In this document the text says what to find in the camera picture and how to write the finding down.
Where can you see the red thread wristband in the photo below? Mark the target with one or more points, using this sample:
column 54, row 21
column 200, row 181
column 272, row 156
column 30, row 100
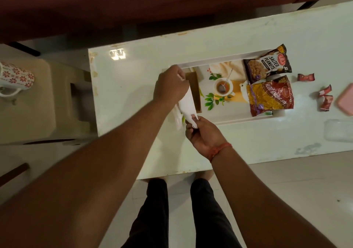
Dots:
column 219, row 150

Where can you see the red yellow snack packet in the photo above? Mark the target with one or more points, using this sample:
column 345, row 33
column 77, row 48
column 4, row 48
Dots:
column 271, row 96

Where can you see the person's right leg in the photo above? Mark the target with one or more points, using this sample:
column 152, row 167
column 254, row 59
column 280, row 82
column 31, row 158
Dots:
column 211, row 214

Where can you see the clear plastic wrapper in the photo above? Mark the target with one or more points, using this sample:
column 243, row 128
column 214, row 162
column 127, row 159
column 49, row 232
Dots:
column 178, row 117

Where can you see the person's left leg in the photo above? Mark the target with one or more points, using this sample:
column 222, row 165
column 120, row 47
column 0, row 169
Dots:
column 151, row 214

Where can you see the clear plastic container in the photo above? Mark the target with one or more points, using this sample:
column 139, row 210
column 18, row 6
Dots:
column 339, row 130

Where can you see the person's right forearm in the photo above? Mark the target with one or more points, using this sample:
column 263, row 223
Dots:
column 262, row 203

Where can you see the white mug red flowers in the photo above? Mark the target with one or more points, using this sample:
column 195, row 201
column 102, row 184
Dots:
column 15, row 77

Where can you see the person's leg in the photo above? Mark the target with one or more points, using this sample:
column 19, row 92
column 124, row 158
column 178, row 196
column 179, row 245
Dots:
column 211, row 214
column 151, row 214

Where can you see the beige plastic stool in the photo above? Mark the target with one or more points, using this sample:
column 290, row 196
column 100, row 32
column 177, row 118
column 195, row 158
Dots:
column 41, row 110

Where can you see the person's left fingers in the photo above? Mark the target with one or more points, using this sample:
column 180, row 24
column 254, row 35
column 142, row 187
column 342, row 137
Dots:
column 182, row 81

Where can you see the person's right hand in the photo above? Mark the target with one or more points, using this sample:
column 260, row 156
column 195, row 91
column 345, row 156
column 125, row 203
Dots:
column 205, row 137

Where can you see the pink container lid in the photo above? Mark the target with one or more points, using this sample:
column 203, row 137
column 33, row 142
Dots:
column 347, row 99

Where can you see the person's right thumb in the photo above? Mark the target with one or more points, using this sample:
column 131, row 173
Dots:
column 200, row 120

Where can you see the person's left forearm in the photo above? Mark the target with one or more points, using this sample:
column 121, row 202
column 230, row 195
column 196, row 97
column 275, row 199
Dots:
column 91, row 179

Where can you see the brown sofa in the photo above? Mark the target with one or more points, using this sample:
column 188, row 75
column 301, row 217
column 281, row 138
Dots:
column 138, row 5

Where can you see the person's left hand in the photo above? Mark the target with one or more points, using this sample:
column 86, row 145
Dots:
column 169, row 86

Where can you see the dark peanut snack packet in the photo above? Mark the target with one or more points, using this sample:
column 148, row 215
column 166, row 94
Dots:
column 269, row 64

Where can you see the red candy wrapper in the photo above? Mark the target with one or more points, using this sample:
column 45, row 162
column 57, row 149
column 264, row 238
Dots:
column 326, row 103
column 305, row 77
column 325, row 90

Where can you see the white printed serving tray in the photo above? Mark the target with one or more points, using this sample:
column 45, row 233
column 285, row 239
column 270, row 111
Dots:
column 220, row 110

